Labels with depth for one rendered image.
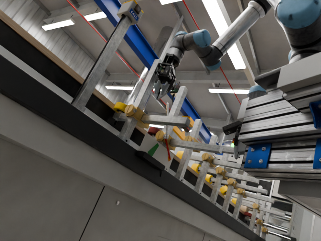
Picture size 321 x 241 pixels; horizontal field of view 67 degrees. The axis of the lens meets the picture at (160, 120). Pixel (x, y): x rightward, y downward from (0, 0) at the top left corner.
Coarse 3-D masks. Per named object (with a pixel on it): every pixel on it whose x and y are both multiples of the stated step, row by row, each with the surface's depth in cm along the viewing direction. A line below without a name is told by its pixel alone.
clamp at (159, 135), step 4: (160, 132) 124; (164, 132) 124; (156, 136) 124; (160, 136) 122; (156, 140) 126; (160, 140) 123; (164, 140) 123; (168, 140) 126; (168, 144) 126; (172, 148) 129
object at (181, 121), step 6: (114, 114) 122; (120, 114) 119; (144, 114) 110; (120, 120) 121; (144, 120) 108; (150, 120) 105; (156, 120) 103; (162, 120) 101; (168, 120) 100; (174, 120) 98; (180, 120) 96; (186, 120) 95; (180, 126) 98; (186, 126) 96
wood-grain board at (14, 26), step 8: (0, 16) 84; (8, 16) 86; (8, 24) 86; (16, 24) 88; (16, 32) 88; (24, 32) 90; (32, 40) 92; (40, 48) 95; (48, 56) 97; (56, 56) 100; (56, 64) 100; (64, 64) 103; (72, 72) 106; (80, 80) 109; (96, 96) 116; (104, 96) 119; (112, 104) 124; (136, 128) 138; (176, 160) 170; (208, 184) 208
